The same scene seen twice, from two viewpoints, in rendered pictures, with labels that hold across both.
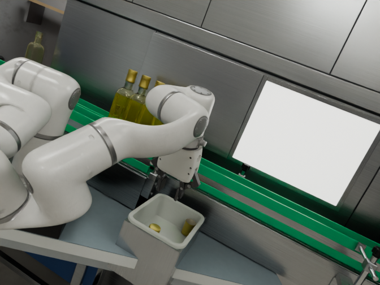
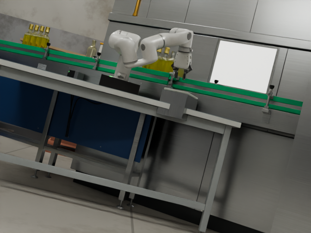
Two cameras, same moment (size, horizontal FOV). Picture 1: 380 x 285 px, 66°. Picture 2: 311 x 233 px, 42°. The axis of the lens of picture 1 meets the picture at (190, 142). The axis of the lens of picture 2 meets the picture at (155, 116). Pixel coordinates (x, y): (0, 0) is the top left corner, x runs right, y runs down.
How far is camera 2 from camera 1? 1.93 m
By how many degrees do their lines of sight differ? 18
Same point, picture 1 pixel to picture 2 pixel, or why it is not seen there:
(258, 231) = (225, 103)
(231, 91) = (204, 49)
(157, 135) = (176, 35)
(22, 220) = (139, 62)
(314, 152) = (249, 69)
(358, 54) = (260, 21)
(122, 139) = (166, 37)
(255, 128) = (219, 64)
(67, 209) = (153, 55)
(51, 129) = not seen: hidden behind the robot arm
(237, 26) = (202, 19)
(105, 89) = not seen: hidden behind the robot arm
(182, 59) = not seen: hidden behind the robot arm
